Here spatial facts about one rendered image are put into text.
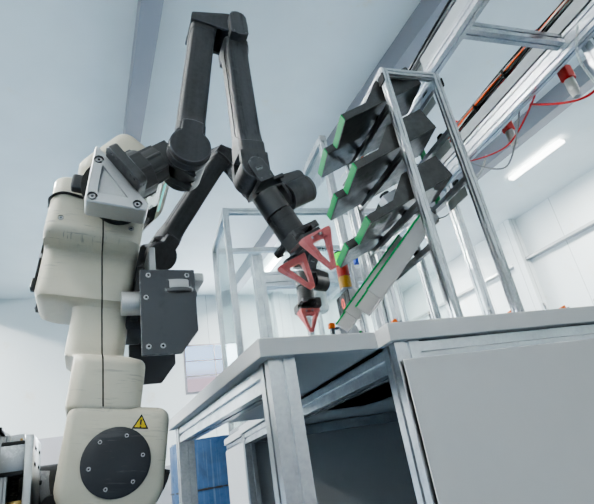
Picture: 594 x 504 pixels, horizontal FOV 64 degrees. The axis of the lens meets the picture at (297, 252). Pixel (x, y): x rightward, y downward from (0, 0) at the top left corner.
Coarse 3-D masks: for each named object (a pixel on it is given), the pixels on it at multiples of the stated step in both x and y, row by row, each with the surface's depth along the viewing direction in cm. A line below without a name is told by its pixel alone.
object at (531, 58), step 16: (464, 0) 175; (576, 0) 187; (448, 16) 184; (560, 16) 194; (576, 16) 188; (560, 32) 195; (432, 48) 195; (528, 64) 211; (512, 80) 220; (496, 96) 230; (480, 112) 242; (464, 128) 254
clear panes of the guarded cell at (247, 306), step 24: (216, 264) 294; (240, 264) 303; (264, 264) 308; (432, 264) 286; (240, 288) 296; (408, 288) 313; (240, 312) 290; (288, 312) 298; (408, 312) 314; (288, 336) 291
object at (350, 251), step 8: (376, 208) 137; (416, 216) 146; (408, 224) 148; (384, 232) 138; (352, 240) 132; (376, 240) 141; (344, 248) 133; (352, 248) 132; (360, 248) 137; (368, 248) 143; (344, 256) 136; (352, 256) 139; (344, 264) 142
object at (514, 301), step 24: (384, 72) 136; (408, 144) 126; (456, 144) 131; (408, 168) 124; (480, 192) 125; (360, 216) 152; (432, 216) 117; (480, 216) 123; (432, 240) 114; (504, 264) 117; (432, 288) 147; (504, 288) 115; (384, 312) 139; (432, 312) 145; (456, 312) 107
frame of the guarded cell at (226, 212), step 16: (224, 208) 259; (240, 208) 261; (256, 208) 264; (368, 208) 285; (224, 224) 254; (400, 304) 321; (240, 320) 234; (240, 336) 230; (240, 352) 227; (224, 368) 271
